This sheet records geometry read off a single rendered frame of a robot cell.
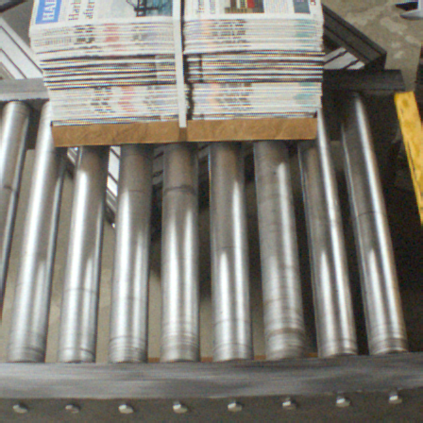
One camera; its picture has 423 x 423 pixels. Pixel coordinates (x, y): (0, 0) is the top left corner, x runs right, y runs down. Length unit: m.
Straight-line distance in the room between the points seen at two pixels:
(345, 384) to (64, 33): 0.55
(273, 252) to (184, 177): 0.17
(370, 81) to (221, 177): 0.30
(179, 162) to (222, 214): 0.11
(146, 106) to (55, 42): 0.17
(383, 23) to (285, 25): 1.67
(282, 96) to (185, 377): 0.40
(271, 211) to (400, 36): 1.61
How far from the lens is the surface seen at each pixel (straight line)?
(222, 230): 1.08
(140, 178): 1.14
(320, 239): 1.07
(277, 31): 1.03
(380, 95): 1.28
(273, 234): 1.07
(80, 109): 1.13
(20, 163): 1.21
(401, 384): 0.98
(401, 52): 2.58
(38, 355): 1.01
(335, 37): 2.24
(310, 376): 0.97
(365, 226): 1.10
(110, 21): 1.02
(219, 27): 1.02
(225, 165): 1.14
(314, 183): 1.13
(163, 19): 1.02
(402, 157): 1.86
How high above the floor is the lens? 1.67
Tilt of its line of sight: 53 degrees down
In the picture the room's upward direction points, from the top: 2 degrees counter-clockwise
